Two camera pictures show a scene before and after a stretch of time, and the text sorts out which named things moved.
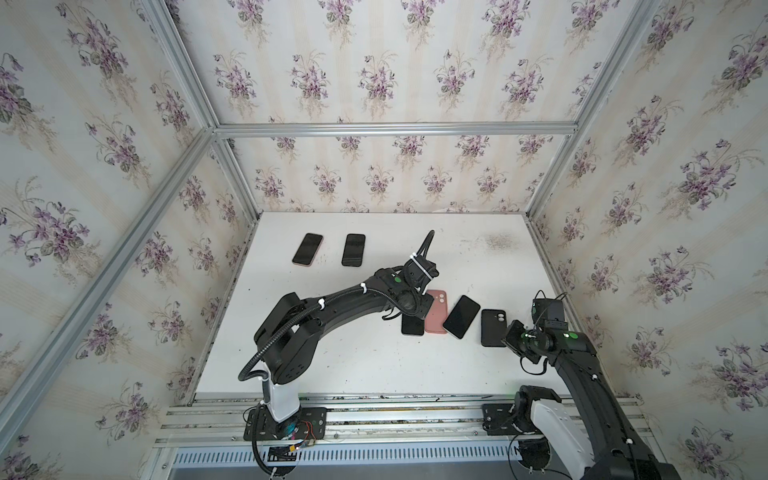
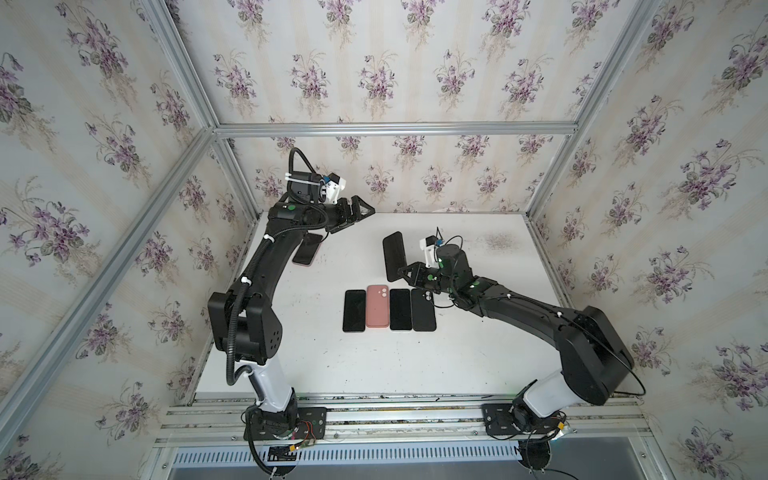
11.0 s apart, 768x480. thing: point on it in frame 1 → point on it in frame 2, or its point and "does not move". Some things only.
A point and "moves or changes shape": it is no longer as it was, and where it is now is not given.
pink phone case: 437,312 moves or changes shape
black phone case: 493,327 moves or changes shape
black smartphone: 462,316 → 400,309
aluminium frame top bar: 397,129 does not move
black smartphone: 412,325 → 354,311
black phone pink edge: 308,250 does not move
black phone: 353,251 → 394,255
